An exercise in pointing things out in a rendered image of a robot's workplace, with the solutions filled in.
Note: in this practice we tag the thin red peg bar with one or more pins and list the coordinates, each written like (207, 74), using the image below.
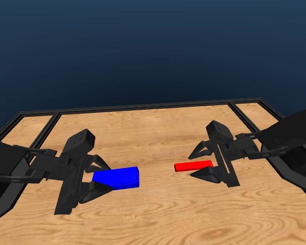
(191, 166)

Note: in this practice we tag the blue hollow socket block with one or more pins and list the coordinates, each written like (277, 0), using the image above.
(122, 176)

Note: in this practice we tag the black table frame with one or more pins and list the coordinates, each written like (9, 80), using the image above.
(142, 105)

